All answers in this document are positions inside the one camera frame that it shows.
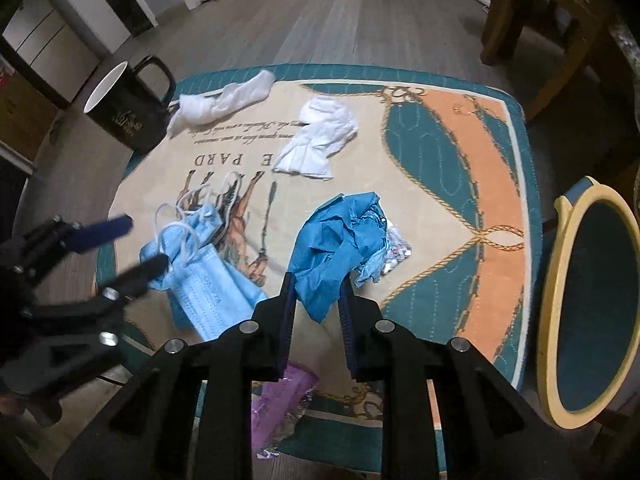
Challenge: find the teal bin with yellow rim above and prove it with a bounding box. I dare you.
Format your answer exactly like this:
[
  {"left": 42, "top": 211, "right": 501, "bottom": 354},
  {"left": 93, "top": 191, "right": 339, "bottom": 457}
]
[{"left": 537, "top": 176, "right": 640, "bottom": 430}]

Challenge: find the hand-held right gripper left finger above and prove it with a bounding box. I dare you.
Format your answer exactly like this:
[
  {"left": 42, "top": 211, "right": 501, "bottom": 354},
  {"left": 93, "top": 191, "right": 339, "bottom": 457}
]
[{"left": 52, "top": 271, "right": 301, "bottom": 480}]

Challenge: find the printed teal and beige mat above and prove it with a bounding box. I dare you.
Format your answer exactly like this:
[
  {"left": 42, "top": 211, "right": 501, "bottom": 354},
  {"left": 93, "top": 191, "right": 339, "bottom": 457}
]
[{"left": 95, "top": 64, "right": 543, "bottom": 471}]

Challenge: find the black mug with gold print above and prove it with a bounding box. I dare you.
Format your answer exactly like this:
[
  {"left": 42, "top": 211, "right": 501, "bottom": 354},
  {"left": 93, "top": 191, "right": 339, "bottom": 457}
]
[{"left": 82, "top": 56, "right": 177, "bottom": 153}]

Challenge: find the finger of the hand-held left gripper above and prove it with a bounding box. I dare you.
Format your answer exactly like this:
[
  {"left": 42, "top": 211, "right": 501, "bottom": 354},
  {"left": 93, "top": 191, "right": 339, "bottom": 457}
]
[
  {"left": 97, "top": 253, "right": 172, "bottom": 302},
  {"left": 20, "top": 214, "right": 135, "bottom": 261}
]

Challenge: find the twisted white tissue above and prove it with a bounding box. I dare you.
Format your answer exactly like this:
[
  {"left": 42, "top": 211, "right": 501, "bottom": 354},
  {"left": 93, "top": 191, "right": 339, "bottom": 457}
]
[{"left": 166, "top": 70, "right": 276, "bottom": 137}]

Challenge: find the purple foil wrapper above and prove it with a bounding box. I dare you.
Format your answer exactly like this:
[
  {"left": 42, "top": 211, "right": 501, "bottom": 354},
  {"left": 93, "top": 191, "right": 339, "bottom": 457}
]
[{"left": 250, "top": 364, "right": 321, "bottom": 461}]

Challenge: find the pale cabinet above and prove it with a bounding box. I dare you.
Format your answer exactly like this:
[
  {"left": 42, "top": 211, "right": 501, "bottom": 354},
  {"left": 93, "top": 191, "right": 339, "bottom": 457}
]
[{"left": 2, "top": 0, "right": 101, "bottom": 91}]

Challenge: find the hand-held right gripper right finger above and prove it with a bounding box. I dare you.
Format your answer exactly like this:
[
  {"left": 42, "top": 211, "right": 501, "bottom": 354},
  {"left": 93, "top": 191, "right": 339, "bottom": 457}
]
[{"left": 337, "top": 280, "right": 581, "bottom": 480}]

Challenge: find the wooden dining chair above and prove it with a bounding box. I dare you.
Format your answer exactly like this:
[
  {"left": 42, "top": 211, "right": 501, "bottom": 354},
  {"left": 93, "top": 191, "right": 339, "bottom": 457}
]
[{"left": 480, "top": 0, "right": 621, "bottom": 121}]

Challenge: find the blue wrapper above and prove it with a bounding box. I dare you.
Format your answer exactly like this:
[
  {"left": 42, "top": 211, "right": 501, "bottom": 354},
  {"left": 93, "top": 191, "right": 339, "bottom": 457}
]
[{"left": 289, "top": 191, "right": 391, "bottom": 323}]

